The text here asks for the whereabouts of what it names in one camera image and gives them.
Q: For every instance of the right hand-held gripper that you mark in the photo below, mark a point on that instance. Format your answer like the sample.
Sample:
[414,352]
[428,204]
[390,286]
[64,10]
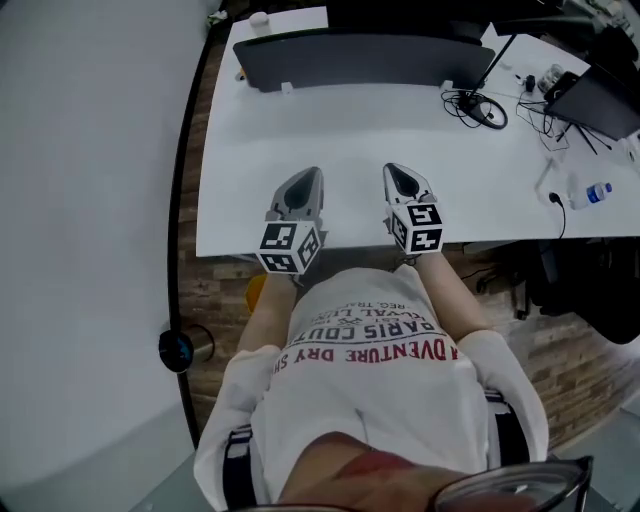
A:
[422,227]

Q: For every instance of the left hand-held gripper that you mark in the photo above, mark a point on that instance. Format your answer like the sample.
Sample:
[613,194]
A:
[285,247]

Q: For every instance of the yellow bin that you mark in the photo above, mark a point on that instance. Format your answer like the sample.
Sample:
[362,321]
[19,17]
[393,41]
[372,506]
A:
[254,295]

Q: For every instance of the person's left forearm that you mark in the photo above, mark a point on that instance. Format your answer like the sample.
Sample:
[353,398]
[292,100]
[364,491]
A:
[267,315]

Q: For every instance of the person's right forearm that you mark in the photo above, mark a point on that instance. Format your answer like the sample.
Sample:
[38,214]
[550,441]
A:
[455,295]

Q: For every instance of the black desk lamp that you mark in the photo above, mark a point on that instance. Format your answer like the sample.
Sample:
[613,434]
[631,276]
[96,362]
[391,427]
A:
[492,117]

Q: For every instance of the white divider clip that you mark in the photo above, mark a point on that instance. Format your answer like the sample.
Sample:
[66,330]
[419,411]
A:
[447,85]
[286,89]

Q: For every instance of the black desk divider panel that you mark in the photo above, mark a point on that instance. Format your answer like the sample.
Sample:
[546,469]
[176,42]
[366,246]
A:
[360,62]

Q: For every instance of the white power strip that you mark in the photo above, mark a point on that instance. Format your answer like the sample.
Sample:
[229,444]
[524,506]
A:
[547,175]

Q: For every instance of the black baseboard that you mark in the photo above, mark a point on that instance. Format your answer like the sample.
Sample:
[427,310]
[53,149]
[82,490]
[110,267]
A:
[173,290]

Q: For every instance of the black power adapter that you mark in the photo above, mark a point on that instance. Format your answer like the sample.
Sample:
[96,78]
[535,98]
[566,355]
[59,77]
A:
[528,83]

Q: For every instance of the steel bin with black liner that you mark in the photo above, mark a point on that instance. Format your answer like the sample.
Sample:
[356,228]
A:
[200,345]

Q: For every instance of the large black monitor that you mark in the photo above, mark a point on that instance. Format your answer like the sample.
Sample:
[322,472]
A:
[410,17]

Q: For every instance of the glass jar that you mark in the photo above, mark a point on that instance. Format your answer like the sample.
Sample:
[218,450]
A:
[552,77]

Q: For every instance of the white cylinder container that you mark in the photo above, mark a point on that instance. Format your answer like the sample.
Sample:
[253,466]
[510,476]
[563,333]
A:
[259,23]

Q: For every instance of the clear plastic water bottle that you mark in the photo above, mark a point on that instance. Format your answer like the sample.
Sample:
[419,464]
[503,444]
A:
[592,195]

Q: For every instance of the small green object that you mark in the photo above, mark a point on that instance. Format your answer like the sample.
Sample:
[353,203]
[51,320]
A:
[216,16]

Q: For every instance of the person's white printed shirt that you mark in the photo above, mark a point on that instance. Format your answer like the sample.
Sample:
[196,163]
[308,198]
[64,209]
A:
[375,400]

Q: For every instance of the black office chair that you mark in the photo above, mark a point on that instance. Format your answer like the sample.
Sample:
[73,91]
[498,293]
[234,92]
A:
[595,290]

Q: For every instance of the black monitor on tripod stand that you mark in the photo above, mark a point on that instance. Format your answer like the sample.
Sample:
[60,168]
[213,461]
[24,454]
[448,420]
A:
[600,102]

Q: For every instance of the white device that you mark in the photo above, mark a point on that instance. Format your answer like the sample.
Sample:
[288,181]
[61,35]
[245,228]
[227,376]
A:
[631,150]

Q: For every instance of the person's face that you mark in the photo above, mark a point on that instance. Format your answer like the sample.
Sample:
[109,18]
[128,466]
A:
[360,477]

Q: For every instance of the frosted glass partition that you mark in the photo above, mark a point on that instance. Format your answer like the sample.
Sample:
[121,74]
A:
[175,492]

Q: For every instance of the person's black-framed glasses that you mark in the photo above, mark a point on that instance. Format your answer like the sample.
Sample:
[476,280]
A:
[510,492]

